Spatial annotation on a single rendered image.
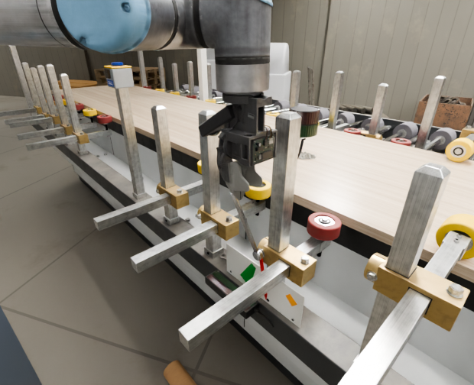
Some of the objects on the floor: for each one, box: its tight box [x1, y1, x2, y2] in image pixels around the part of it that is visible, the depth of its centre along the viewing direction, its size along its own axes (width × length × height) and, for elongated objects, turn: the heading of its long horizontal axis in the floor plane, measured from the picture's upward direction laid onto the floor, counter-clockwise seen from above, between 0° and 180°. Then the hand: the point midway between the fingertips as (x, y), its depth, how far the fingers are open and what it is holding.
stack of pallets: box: [94, 66, 167, 91], centre depth 599 cm, size 116×82×82 cm
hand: (236, 192), depth 60 cm, fingers closed
